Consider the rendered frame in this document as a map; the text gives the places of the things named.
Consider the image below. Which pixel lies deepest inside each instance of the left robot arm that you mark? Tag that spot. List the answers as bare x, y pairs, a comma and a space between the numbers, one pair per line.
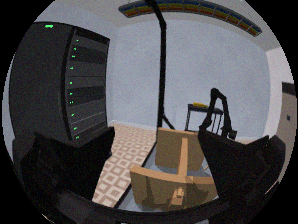
215, 93

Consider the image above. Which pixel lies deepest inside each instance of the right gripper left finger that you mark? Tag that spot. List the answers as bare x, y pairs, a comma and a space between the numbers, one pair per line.
81, 159

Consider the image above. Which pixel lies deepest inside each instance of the wooden end board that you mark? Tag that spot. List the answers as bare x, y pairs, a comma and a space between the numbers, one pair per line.
154, 189
168, 148

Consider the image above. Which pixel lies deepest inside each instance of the wooden rail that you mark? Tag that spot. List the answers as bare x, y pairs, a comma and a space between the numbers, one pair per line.
176, 202

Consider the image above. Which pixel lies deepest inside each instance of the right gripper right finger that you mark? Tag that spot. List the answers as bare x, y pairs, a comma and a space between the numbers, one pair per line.
227, 159

